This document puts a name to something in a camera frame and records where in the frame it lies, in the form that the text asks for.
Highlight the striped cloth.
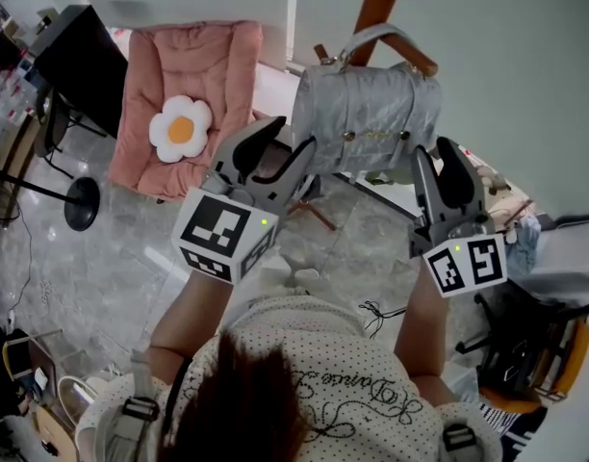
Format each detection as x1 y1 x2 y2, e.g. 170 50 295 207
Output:
477 400 550 452

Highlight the person's left forearm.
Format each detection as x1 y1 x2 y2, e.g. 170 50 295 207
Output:
147 270 236 371

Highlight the white round stool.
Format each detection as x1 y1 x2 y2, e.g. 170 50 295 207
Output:
57 374 114 433

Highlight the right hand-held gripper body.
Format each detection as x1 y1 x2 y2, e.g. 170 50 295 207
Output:
408 206 510 300

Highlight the pile of clothes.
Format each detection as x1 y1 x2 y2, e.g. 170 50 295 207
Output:
467 161 542 274

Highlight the white flower cushion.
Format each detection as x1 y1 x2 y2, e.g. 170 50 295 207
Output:
148 94 214 164

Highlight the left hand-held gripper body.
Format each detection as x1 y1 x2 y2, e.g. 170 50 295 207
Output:
171 151 290 287

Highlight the yellow black chair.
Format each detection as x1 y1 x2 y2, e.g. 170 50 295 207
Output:
455 290 589 414

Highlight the white dotted shirt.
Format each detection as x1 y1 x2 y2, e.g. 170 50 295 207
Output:
75 294 503 462

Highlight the black floor cable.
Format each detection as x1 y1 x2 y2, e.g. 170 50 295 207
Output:
358 298 409 340

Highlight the silver quilted handbag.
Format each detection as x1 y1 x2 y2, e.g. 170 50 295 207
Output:
292 22 444 178

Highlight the black monitor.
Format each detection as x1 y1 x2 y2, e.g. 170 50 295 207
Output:
33 3 130 140

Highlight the pink padded chair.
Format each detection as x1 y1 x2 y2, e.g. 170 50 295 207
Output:
107 19 276 202

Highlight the black round-base stand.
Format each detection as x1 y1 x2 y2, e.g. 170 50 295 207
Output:
0 166 102 233

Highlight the yellow frame chair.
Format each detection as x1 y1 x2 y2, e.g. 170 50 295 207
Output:
0 328 65 404

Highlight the person's right forearm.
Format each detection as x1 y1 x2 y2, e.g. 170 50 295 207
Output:
393 267 463 406

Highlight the grey harness strap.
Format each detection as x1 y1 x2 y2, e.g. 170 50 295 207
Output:
440 421 479 457
101 347 162 462

